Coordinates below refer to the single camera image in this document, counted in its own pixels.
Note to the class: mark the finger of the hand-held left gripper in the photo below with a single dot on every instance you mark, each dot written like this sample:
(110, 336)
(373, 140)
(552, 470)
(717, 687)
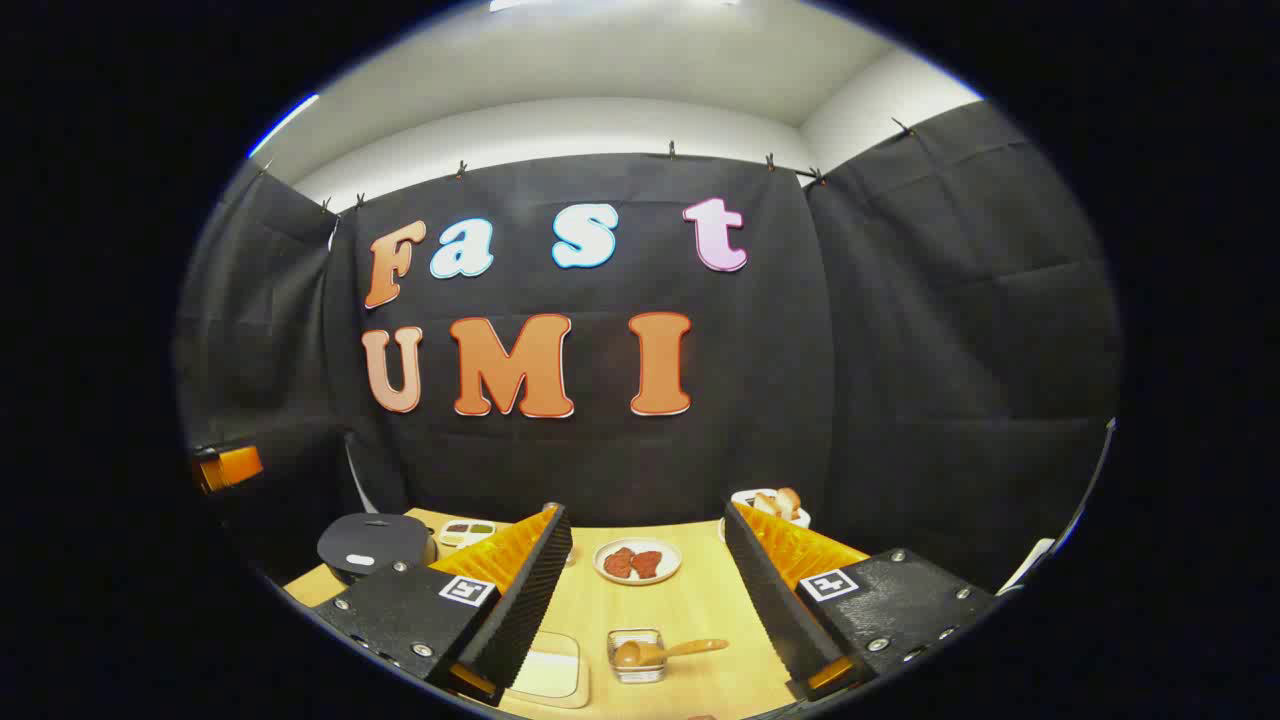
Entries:
(235, 467)

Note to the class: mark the black backdrop cloth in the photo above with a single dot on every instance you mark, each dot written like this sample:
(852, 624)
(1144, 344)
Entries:
(900, 350)

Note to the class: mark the divided white sauce dish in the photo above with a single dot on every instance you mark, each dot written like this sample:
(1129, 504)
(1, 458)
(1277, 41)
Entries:
(467, 533)

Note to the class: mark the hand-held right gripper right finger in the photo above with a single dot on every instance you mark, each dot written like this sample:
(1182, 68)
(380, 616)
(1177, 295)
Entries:
(775, 610)

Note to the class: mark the square glass dish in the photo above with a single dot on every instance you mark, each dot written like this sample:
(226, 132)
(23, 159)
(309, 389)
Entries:
(650, 675)

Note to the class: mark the round white plate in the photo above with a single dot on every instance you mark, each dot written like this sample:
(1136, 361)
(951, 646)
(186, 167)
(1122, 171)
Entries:
(640, 582)

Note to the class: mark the red meat slice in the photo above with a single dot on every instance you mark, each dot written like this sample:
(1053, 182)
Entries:
(618, 563)
(648, 563)

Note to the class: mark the cream chopstick holder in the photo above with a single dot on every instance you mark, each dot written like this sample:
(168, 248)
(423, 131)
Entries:
(745, 497)

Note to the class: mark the small brown spoon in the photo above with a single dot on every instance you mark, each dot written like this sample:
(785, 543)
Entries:
(632, 654)

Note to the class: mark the black rice cooker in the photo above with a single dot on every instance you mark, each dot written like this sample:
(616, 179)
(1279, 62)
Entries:
(375, 545)

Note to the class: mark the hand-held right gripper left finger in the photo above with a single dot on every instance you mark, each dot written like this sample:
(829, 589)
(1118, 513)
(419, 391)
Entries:
(520, 600)

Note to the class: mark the cream rectangular dish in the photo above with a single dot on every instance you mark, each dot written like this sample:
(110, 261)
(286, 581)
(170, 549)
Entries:
(555, 675)

